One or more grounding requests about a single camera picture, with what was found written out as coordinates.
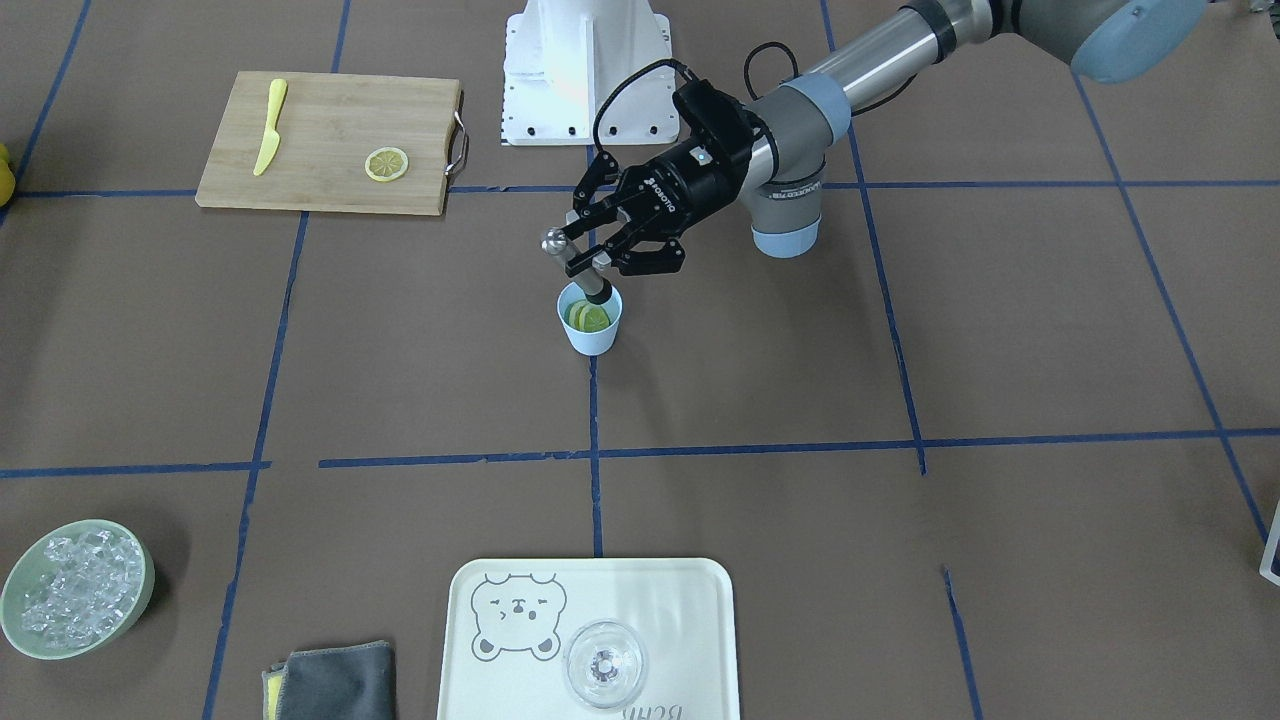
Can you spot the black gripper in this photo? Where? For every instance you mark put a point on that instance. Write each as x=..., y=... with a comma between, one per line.
x=681, y=185

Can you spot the lemon slices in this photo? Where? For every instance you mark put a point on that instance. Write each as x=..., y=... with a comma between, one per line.
x=585, y=317

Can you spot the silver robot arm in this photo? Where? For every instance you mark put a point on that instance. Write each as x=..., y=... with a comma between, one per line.
x=769, y=153

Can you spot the light blue plastic cup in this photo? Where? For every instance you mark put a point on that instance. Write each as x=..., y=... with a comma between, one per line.
x=590, y=344

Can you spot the yellow lemon slice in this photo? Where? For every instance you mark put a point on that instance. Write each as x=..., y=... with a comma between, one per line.
x=386, y=164

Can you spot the bamboo cutting board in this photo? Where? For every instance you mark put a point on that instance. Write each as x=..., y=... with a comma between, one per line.
x=329, y=124

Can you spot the yellow plastic knife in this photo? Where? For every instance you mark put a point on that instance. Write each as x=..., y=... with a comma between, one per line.
x=270, y=140

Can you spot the cream bear serving tray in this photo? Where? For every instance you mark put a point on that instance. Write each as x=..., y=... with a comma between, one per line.
x=510, y=621

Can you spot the clear wine glass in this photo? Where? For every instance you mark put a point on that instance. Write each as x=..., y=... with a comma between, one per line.
x=605, y=666

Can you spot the grey folded cloth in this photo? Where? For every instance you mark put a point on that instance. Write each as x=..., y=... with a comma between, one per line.
x=355, y=682

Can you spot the green bowl of ice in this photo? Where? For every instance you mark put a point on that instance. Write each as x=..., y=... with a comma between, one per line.
x=80, y=587

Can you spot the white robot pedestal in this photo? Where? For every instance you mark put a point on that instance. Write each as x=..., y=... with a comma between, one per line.
x=565, y=58

